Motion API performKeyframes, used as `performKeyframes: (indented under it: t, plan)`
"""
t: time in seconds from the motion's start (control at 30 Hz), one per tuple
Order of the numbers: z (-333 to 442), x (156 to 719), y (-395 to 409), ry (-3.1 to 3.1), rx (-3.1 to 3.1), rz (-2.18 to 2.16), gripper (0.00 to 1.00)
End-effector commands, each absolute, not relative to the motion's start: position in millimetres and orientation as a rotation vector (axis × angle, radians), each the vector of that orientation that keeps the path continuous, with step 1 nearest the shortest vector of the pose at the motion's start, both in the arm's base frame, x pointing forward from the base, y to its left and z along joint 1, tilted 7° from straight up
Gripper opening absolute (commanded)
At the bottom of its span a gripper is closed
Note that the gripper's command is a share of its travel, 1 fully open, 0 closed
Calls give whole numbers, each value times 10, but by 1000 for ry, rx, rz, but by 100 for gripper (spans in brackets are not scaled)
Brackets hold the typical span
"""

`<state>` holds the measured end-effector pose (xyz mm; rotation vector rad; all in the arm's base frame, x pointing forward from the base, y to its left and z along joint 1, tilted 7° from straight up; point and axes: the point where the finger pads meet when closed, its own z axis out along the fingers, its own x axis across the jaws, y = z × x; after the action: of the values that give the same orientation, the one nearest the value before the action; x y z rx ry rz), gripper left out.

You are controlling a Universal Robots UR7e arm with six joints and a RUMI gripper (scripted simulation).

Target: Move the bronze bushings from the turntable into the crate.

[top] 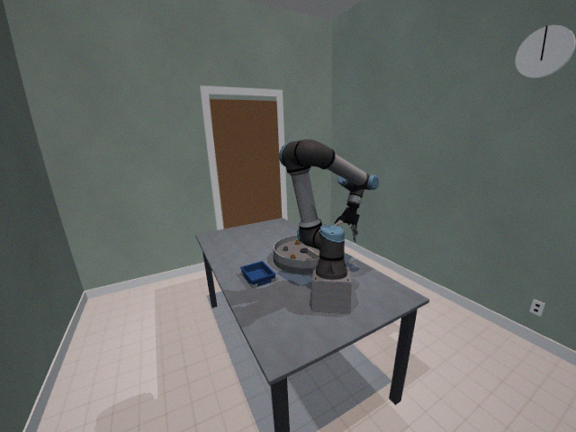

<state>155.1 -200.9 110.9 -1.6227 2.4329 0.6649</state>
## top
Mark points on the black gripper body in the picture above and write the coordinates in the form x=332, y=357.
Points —
x=351, y=215

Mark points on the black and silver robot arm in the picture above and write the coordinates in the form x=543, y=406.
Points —
x=298, y=157

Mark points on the blue open crate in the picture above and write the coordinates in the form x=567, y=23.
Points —
x=258, y=273

